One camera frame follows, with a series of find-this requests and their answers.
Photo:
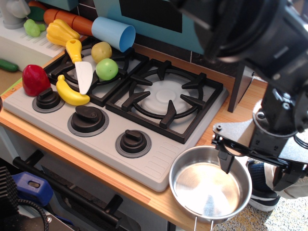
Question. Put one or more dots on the light blue plastic cup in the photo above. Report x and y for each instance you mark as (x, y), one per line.
(117, 34)

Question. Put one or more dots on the blue plastic clamp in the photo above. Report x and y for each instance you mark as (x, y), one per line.
(33, 188)

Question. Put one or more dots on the yellow handled toy knife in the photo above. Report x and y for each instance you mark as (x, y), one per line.
(83, 69)

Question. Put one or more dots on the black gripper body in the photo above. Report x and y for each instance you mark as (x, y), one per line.
(273, 142)

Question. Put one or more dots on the dark blue sneaker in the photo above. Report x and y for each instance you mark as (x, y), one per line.
(263, 197)

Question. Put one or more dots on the black oven door handle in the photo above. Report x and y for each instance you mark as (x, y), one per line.
(107, 214)

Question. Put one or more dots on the yellow toy bell pepper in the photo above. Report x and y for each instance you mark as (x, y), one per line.
(59, 33)

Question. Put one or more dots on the orange toy carrot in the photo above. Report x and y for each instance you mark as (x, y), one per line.
(78, 23)

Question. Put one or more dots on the right black stove knob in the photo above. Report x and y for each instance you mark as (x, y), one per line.
(133, 143)

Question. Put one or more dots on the right black burner grate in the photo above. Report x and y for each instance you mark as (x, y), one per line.
(170, 101)

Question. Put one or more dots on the black stove knob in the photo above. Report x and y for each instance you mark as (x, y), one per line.
(88, 121)
(133, 143)
(47, 101)

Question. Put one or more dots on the left black burner grate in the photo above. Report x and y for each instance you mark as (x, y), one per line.
(100, 91)

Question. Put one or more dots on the white toy sink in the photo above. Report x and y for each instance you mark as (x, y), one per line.
(17, 47)

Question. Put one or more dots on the grey toy stove top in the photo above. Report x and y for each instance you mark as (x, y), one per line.
(152, 169)

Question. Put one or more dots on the green toy apple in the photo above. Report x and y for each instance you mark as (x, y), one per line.
(106, 69)

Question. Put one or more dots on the green toy broccoli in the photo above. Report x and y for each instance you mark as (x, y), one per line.
(33, 29)

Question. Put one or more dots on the dark green toy vegetable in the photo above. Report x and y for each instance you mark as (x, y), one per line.
(36, 13)

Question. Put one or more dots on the left black stove knob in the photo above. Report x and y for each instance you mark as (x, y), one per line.
(47, 101)

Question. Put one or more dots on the middle black stove knob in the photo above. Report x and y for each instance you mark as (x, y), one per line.
(88, 121)

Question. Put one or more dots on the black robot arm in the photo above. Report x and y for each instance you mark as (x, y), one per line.
(271, 38)

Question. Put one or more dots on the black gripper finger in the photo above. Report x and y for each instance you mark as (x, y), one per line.
(284, 177)
(225, 157)

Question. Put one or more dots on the beige trouser leg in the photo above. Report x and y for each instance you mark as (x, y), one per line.
(296, 190)

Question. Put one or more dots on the yellow toy potato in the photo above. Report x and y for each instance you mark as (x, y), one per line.
(100, 51)

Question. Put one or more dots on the stainless steel pan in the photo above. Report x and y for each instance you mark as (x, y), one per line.
(204, 191)

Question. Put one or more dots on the yellow toy banana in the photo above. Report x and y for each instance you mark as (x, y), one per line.
(69, 95)

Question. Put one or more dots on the green toy cucumber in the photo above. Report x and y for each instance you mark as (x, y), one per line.
(8, 66)

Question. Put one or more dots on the red toy pepper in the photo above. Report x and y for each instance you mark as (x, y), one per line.
(34, 80)

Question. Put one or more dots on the black burner grate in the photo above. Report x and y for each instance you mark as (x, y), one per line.
(100, 91)
(170, 101)

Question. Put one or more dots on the grey toy faucet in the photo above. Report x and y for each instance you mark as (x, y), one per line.
(14, 13)

